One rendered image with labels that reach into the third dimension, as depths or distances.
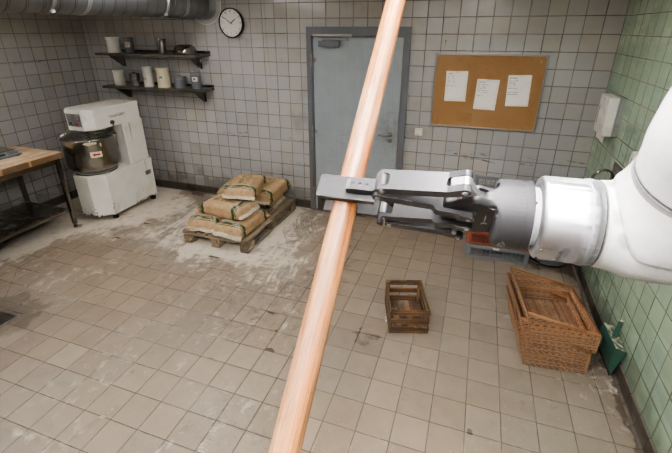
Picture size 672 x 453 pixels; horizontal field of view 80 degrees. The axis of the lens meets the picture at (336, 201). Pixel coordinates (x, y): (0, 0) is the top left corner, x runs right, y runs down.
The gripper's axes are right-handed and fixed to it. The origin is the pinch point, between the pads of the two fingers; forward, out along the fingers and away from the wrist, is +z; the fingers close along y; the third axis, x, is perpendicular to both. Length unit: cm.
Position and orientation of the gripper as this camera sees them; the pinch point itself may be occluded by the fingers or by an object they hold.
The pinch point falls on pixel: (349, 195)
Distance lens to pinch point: 48.9
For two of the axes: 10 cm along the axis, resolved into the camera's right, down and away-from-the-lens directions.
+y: 2.0, 4.5, 8.7
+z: -9.5, -1.1, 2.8
